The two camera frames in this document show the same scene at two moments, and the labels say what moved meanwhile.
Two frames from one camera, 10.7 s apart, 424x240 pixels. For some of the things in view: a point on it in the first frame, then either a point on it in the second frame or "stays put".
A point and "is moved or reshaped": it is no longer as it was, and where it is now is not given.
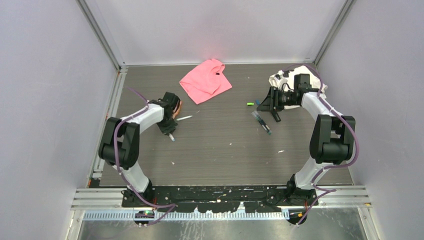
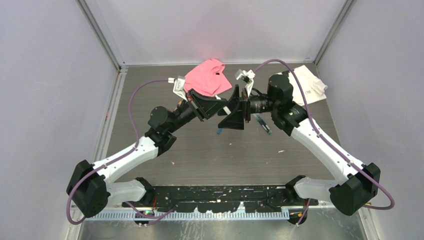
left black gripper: x=169 y=129 -> x=204 y=106
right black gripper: x=271 y=102 -> x=236 y=119
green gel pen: x=268 y=129 stays put
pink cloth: x=205 y=81 stays put
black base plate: x=220 y=199 stays put
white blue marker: x=171 y=137 is moved or reshaped
